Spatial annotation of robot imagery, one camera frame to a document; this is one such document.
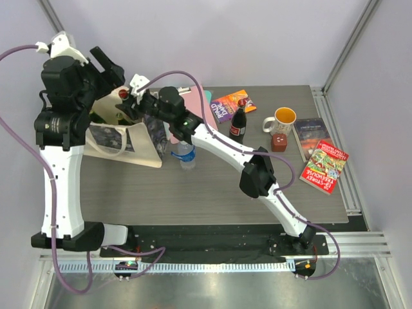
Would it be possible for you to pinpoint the Roald Dahl book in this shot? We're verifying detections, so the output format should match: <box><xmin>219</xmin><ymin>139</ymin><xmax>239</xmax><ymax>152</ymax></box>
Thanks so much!
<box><xmin>209</xmin><ymin>89</ymin><xmax>257</xmax><ymax>124</ymax></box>

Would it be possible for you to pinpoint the Coca-Cola glass bottle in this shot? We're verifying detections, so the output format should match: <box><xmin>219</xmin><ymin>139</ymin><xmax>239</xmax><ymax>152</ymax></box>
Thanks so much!
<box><xmin>229</xmin><ymin>98</ymin><xmax>247</xmax><ymax>144</ymax></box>
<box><xmin>118</xmin><ymin>89</ymin><xmax>129</xmax><ymax>100</ymax></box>

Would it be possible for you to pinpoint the dark purple book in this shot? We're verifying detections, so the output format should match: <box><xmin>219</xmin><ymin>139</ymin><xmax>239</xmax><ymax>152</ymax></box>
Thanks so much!
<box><xmin>293</xmin><ymin>118</ymin><xmax>333</xmax><ymax>162</ymax></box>

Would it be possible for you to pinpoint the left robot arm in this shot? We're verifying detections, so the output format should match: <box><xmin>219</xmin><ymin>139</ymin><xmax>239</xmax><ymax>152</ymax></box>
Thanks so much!
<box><xmin>31</xmin><ymin>46</ymin><xmax>137</xmax><ymax>257</ymax></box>

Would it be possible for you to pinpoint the green glass bottle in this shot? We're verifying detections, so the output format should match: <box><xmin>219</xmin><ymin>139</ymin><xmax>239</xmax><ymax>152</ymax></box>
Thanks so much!
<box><xmin>116</xmin><ymin>113</ymin><xmax>130</xmax><ymax>126</ymax></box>
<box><xmin>89</xmin><ymin>111</ymin><xmax>106</xmax><ymax>124</ymax></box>

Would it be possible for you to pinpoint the red Treehouse book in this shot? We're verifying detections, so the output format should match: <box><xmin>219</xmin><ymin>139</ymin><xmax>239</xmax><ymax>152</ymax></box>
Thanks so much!
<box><xmin>299</xmin><ymin>140</ymin><xmax>349</xmax><ymax>195</ymax></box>

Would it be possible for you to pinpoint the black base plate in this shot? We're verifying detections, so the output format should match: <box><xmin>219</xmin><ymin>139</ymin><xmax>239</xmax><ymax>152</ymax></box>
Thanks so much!
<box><xmin>99</xmin><ymin>223</ymin><xmax>329</xmax><ymax>258</ymax></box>

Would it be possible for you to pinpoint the slotted cable duct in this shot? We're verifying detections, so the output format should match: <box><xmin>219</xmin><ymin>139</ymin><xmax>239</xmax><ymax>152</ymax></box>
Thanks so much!
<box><xmin>54</xmin><ymin>261</ymin><xmax>296</xmax><ymax>274</ymax></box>

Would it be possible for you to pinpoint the white mug orange inside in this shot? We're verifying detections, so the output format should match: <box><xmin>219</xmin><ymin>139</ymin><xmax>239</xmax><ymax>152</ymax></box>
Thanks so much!
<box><xmin>262</xmin><ymin>107</ymin><xmax>297</xmax><ymax>136</ymax></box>

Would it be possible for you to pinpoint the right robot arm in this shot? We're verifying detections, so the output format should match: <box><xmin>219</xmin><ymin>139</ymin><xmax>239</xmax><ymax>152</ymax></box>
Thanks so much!
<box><xmin>117</xmin><ymin>87</ymin><xmax>316</xmax><ymax>254</ymax></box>

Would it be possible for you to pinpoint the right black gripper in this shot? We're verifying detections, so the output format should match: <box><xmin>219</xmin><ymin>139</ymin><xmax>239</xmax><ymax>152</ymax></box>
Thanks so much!
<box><xmin>114</xmin><ymin>91</ymin><xmax>173</xmax><ymax>126</ymax></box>

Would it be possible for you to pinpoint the Pocari Sweat plastic bottle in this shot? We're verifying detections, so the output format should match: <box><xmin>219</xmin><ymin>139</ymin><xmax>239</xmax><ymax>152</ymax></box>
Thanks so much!
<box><xmin>171</xmin><ymin>141</ymin><xmax>196</xmax><ymax>171</ymax></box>

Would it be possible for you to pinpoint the brown red cube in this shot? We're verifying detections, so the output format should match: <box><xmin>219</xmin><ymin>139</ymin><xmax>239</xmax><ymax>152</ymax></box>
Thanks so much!
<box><xmin>271</xmin><ymin>133</ymin><xmax>288</xmax><ymax>153</ymax></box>

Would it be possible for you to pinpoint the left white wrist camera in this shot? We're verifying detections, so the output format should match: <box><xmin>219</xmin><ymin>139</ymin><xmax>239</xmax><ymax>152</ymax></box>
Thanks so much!
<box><xmin>35</xmin><ymin>31</ymin><xmax>89</xmax><ymax>66</ymax></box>

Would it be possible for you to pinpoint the pink clipboard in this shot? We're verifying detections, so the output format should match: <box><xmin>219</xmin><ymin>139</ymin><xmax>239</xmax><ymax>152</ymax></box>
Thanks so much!
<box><xmin>177</xmin><ymin>86</ymin><xmax>218</xmax><ymax>130</ymax></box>

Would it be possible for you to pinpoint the canvas tote bag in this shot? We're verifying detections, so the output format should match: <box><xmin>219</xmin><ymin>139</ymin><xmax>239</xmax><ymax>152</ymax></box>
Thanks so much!
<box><xmin>84</xmin><ymin>86</ymin><xmax>169</xmax><ymax>168</ymax></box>

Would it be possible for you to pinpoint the teal clipboard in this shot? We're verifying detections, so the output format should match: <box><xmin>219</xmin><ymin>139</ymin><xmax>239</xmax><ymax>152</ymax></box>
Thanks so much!
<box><xmin>203</xmin><ymin>90</ymin><xmax>212</xmax><ymax>103</ymax></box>

